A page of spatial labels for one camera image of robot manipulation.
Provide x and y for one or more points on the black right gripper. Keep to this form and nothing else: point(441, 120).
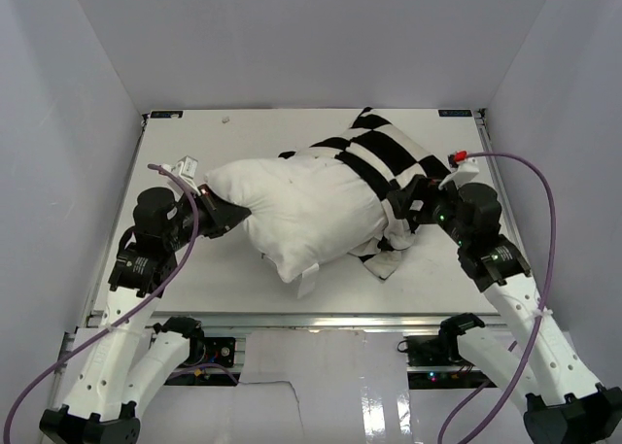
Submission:
point(419, 188)

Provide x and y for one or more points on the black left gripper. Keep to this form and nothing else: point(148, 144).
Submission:
point(222, 214)

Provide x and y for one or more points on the black white checkered pillowcase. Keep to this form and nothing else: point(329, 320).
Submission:
point(387, 160)

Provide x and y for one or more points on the white pillow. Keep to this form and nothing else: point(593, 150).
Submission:
point(305, 211)

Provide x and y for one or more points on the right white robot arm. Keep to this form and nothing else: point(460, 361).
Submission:
point(561, 400)

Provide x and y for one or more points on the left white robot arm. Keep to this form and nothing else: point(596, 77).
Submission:
point(114, 388)

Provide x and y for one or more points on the blue table corner label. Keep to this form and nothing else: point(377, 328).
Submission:
point(454, 113)

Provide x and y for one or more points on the left blue corner label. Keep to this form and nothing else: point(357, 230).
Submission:
point(167, 115)

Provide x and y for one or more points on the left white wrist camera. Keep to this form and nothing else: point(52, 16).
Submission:
point(185, 168)

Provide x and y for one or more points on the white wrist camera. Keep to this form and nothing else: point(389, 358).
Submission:
point(464, 170)
point(185, 168)

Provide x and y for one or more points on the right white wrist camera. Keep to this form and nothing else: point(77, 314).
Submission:
point(464, 170)

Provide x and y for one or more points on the aluminium table edge rail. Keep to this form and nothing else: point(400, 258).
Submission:
point(246, 322)

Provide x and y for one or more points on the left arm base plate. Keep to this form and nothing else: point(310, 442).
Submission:
point(213, 368)

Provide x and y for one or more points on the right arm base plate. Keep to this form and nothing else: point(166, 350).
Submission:
point(428, 367)

